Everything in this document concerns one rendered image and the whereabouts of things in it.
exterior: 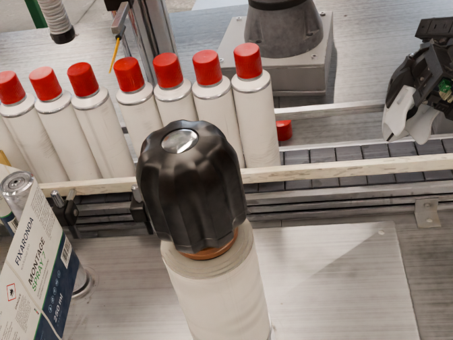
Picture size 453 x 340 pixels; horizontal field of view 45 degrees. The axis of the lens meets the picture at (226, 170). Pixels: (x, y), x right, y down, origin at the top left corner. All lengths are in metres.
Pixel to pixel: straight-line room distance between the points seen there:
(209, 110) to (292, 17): 0.35
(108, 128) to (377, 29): 0.67
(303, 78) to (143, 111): 0.38
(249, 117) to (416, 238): 0.28
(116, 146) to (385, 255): 0.39
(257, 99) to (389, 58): 0.48
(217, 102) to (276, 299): 0.25
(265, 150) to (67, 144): 0.28
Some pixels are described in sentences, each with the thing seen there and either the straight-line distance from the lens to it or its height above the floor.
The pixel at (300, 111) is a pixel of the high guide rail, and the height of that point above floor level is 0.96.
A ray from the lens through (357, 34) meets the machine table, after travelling 1.21.
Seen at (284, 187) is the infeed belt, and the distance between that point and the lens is 0.79.
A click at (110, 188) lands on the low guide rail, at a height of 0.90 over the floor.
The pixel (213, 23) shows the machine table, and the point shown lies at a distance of 1.33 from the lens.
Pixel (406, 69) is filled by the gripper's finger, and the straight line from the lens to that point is 0.72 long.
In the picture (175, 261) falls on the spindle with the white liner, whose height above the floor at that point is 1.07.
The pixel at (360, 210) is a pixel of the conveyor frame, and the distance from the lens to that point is 0.80.
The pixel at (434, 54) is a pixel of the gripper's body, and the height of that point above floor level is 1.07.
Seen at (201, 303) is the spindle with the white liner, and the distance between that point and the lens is 0.50.
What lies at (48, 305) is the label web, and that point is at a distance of 0.63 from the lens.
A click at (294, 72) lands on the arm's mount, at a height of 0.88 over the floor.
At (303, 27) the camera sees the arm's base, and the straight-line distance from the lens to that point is 1.02.
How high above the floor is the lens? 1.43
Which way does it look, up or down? 42 degrees down
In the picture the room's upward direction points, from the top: 12 degrees counter-clockwise
